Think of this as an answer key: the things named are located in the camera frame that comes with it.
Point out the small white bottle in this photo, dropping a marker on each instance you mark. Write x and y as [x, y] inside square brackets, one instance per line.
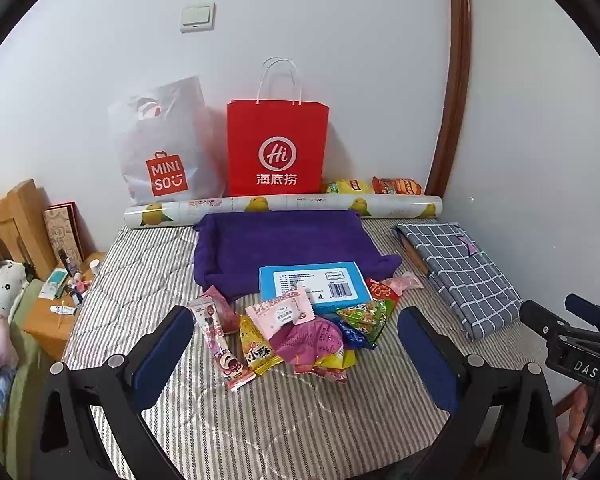
[94, 266]

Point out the blue cardboard box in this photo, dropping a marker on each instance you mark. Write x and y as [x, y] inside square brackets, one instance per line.
[312, 282]

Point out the red orange chips bag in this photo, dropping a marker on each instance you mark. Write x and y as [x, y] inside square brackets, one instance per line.
[395, 186]

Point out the floral white pillow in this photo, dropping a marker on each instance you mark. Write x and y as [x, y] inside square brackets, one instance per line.
[0, 285]

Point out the purple towel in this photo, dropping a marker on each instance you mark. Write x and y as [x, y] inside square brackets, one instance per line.
[280, 240]

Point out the pink white candy packet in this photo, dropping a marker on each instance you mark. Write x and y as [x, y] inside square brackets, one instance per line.
[405, 281]

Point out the blue snack packet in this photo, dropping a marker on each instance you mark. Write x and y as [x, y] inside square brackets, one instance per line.
[352, 339]

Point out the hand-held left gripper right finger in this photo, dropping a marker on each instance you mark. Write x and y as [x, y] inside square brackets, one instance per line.
[427, 360]

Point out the green snack packet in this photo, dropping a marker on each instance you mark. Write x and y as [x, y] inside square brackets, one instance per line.
[367, 320]

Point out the brown flat board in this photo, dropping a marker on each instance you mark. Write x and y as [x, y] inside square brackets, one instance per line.
[411, 255]

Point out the magenta snack packet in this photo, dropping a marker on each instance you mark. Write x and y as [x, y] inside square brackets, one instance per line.
[310, 345]

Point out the person's right hand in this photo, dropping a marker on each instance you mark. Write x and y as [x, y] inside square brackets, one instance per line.
[582, 425]

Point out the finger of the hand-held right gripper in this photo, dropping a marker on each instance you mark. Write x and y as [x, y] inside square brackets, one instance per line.
[542, 320]
[587, 310]

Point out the brown wooden door frame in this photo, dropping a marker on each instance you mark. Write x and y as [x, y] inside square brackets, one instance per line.
[457, 60]

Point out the red paper bag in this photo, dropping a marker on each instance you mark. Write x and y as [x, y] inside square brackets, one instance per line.
[277, 145]

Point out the teal small box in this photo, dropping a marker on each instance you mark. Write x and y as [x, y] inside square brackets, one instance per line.
[55, 282]

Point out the pale pink snack packet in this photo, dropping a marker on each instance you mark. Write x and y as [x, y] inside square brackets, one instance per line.
[282, 317]

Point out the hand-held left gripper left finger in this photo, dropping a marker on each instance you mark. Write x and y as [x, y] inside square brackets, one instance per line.
[162, 355]

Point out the yellow orange snack packet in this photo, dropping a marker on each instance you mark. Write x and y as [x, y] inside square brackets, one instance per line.
[337, 360]

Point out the yellow chips bag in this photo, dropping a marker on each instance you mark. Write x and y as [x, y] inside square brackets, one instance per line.
[350, 186]

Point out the white plastic shopping bag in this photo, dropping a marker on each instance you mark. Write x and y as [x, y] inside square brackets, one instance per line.
[165, 130]

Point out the wooden nightstand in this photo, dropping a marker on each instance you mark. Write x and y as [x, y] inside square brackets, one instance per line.
[55, 330]

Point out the fruit print paper roll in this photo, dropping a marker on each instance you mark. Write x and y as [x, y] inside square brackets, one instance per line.
[280, 205]

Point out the wooden headboard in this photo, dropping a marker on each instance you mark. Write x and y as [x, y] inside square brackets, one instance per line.
[15, 225]

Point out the grey striped bed quilt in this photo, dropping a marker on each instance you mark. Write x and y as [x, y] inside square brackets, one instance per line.
[280, 435]

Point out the red snack packet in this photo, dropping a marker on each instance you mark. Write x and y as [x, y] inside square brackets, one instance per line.
[380, 290]

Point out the green bed sheet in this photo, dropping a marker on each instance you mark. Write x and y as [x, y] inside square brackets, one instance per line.
[22, 385]

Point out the white tube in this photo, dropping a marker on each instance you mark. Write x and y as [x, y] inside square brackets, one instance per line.
[62, 310]

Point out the white wall light switch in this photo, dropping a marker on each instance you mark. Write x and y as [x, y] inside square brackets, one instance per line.
[197, 15]

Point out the long pink strip packet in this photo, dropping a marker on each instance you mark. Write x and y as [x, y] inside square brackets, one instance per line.
[220, 345]

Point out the grey plaid folded cloth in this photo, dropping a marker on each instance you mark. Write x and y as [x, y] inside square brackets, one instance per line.
[460, 270]

